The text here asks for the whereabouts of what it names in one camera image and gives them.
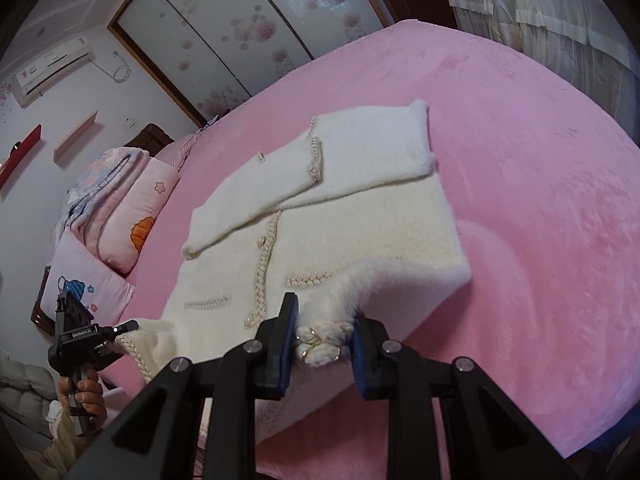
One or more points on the pink wall shelf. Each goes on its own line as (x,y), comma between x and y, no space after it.
(75,136)

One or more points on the dark wooden headboard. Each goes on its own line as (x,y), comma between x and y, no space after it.
(150,139)

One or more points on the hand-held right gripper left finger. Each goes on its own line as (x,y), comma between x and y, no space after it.
(289,345)

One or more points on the person's left forearm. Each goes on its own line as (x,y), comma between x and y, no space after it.
(62,452)

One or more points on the white air conditioner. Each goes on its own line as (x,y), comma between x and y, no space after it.
(50,67)

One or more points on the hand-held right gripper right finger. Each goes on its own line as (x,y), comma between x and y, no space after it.
(358,362)

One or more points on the person's left hand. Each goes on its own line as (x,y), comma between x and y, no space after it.
(94,396)

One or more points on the pink cartoon print pillow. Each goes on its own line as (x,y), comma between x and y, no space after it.
(102,280)

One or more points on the red wall shelf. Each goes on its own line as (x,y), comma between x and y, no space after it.
(20,155)

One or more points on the grey quilted jacket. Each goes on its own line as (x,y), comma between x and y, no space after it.
(25,385)

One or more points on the folded pink flower quilt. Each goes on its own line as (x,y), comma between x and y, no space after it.
(145,195)

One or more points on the white fluffy braid-trimmed cardigan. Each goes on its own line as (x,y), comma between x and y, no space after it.
(375,220)

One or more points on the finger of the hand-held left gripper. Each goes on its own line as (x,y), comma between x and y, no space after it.
(122,327)
(111,355)

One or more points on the floral sliding door wardrobe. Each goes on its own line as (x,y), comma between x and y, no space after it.
(210,25)

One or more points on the folded floral blanket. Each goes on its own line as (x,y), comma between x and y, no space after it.
(100,175)

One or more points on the pink blanket covered bed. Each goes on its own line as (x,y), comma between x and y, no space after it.
(525,185)

